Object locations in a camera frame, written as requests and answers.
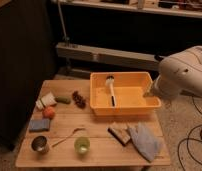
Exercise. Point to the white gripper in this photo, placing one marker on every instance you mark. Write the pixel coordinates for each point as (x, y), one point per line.
(159, 88)

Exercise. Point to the blue grey towel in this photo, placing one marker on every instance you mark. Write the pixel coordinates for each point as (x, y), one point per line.
(147, 144)

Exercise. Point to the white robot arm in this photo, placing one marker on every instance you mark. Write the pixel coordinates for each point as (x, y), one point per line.
(178, 72)

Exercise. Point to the orange plastic bin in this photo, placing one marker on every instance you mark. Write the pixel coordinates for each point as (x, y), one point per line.
(129, 88)

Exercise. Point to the white dish brush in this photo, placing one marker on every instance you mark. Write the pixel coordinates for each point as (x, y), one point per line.
(109, 83)

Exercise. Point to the grey metal beam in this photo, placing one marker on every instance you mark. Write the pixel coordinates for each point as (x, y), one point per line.
(107, 56)

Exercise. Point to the brown wooden block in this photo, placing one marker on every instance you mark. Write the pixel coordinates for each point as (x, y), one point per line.
(120, 134)

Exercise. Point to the dark grape bunch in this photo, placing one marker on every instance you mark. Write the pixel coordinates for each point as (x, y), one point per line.
(79, 100)

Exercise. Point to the green plastic cup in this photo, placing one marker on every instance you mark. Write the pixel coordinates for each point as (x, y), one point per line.
(82, 145)

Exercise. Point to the green pickle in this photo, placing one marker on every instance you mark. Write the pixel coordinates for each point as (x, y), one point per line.
(63, 100)

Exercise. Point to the metal pole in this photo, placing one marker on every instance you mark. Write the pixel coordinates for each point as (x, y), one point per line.
(66, 38)

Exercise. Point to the upper shelf board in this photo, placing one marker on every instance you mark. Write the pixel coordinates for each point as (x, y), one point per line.
(130, 8)

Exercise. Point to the orange fruit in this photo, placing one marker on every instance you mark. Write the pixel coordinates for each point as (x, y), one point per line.
(48, 112)

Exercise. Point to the blue sponge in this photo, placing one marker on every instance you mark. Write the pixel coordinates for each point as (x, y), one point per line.
(39, 125)

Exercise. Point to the metal cup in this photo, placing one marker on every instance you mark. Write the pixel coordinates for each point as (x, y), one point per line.
(40, 144)

